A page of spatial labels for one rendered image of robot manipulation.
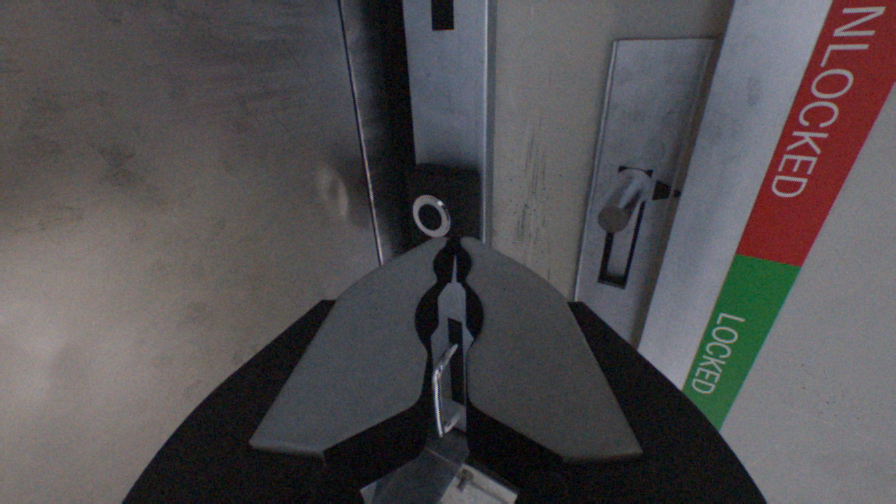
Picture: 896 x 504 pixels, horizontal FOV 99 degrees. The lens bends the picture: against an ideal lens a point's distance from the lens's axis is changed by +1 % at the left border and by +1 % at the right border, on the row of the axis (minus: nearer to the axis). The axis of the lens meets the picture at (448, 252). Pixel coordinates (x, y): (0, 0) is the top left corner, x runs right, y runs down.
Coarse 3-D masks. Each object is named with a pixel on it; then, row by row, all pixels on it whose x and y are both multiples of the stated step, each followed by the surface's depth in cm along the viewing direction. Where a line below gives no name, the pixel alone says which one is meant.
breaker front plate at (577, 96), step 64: (512, 0) 21; (576, 0) 20; (640, 0) 18; (704, 0) 17; (512, 64) 23; (576, 64) 21; (640, 64) 19; (704, 64) 17; (512, 128) 25; (576, 128) 23; (640, 128) 21; (512, 192) 27; (576, 192) 24; (512, 256) 29; (576, 256) 26; (640, 256) 24; (832, 256) 19; (640, 320) 26; (832, 320) 20; (768, 384) 23; (832, 384) 21; (768, 448) 25; (832, 448) 23
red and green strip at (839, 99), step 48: (864, 0) 15; (816, 48) 16; (864, 48) 15; (816, 96) 17; (864, 96) 16; (816, 144) 17; (768, 192) 19; (816, 192) 18; (768, 240) 20; (768, 288) 21; (720, 336) 24; (720, 384) 25
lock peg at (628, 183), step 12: (636, 168) 22; (624, 180) 21; (636, 180) 21; (648, 180) 21; (612, 192) 23; (624, 192) 20; (636, 192) 20; (648, 192) 22; (660, 192) 21; (612, 204) 18; (624, 204) 19; (636, 204) 20; (600, 216) 19; (612, 216) 18; (624, 216) 18; (612, 228) 19; (624, 228) 18
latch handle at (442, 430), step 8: (456, 344) 35; (448, 352) 35; (440, 360) 34; (448, 360) 34; (440, 368) 34; (432, 376) 34; (440, 376) 34; (432, 384) 34; (440, 384) 34; (432, 392) 35; (440, 392) 35; (440, 400) 35; (440, 408) 35; (440, 416) 36; (456, 416) 40; (440, 424) 37; (448, 424) 39; (440, 432) 37; (448, 432) 39
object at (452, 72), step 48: (432, 0) 23; (480, 0) 21; (432, 48) 24; (480, 48) 22; (432, 96) 25; (480, 96) 24; (432, 144) 27; (480, 144) 25; (480, 192) 27; (480, 240) 29; (432, 336) 37
